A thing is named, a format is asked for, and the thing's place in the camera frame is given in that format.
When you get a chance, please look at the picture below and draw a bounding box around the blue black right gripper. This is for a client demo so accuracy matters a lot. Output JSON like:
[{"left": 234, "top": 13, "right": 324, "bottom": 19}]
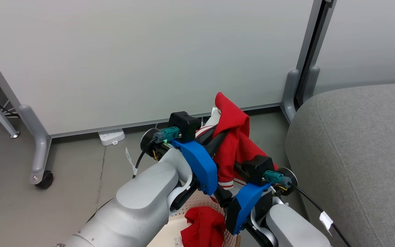
[{"left": 214, "top": 162, "right": 298, "bottom": 235}]

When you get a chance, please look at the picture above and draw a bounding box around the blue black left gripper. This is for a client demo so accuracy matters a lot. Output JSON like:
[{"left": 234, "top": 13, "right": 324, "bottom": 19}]
[{"left": 141, "top": 126, "right": 229, "bottom": 196}]

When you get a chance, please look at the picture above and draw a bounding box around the red and white jacket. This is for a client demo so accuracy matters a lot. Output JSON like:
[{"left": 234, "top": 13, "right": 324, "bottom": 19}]
[{"left": 195, "top": 92, "right": 279, "bottom": 203}]

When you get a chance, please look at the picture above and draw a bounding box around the plain red garment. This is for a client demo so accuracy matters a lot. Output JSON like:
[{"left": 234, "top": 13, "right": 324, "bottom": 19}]
[{"left": 180, "top": 206, "right": 226, "bottom": 247}]

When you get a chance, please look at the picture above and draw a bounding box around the beige perforated laundry basket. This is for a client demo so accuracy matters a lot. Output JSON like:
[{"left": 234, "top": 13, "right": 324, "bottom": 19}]
[{"left": 146, "top": 196, "right": 241, "bottom": 247}]

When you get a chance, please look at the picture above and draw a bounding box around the white power strip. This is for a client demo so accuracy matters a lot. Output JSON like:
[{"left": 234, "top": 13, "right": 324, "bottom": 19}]
[{"left": 98, "top": 128, "right": 126, "bottom": 146}]

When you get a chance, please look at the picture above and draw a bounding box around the wide white partition panel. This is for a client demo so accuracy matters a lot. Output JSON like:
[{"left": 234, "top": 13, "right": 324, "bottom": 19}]
[{"left": 0, "top": 0, "right": 322, "bottom": 139}]

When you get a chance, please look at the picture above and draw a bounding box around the grey fabric sofa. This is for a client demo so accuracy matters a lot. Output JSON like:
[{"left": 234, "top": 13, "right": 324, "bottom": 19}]
[{"left": 285, "top": 82, "right": 395, "bottom": 247}]

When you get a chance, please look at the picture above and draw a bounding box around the grey partition foot with caster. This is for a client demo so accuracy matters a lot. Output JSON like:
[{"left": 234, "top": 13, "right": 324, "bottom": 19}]
[{"left": 19, "top": 105, "right": 54, "bottom": 190}]

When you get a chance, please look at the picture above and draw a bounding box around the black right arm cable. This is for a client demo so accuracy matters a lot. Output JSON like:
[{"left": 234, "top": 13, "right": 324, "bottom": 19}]
[{"left": 263, "top": 170, "right": 352, "bottom": 247}]

